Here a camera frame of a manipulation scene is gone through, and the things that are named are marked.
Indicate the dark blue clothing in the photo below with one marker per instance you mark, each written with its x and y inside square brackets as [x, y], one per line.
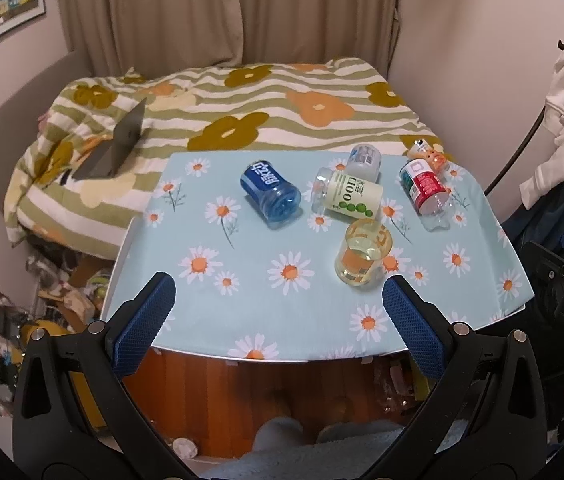
[554, 215]

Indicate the beige curtain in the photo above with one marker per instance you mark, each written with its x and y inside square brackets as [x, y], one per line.
[227, 12]

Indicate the red label plastic bottle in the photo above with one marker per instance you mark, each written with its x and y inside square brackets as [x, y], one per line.
[426, 191]

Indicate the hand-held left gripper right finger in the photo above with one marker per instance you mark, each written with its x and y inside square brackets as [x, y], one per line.
[412, 327]

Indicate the grey laptop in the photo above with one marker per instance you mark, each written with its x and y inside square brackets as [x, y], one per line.
[114, 147]

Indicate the green label plastic bottle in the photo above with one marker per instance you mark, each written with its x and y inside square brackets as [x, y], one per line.
[349, 196]

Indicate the yellow transparent cup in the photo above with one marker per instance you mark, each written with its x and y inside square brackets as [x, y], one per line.
[363, 257]

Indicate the pile of floor clutter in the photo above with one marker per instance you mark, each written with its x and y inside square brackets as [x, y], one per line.
[46, 290]

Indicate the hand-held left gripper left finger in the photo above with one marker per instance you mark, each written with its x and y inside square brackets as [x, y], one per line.
[144, 327]

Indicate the person's grey fleece pants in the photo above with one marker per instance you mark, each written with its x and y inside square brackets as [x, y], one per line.
[322, 447]

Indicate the small orange bottle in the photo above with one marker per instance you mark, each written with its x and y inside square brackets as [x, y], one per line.
[429, 154]

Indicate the blue plastic bottle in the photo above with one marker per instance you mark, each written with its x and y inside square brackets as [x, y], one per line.
[272, 192]

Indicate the flower print striped blanket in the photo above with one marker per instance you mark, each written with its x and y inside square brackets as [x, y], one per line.
[262, 110]

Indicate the small white cap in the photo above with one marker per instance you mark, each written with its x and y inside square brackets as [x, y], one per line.
[184, 447]

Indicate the small clear white-capped bottle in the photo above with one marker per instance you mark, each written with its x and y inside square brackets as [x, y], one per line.
[364, 160]

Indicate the daisy print tablecloth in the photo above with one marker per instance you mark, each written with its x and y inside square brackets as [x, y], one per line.
[272, 280]

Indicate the grey bed headboard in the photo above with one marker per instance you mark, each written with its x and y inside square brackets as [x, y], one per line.
[6, 120]

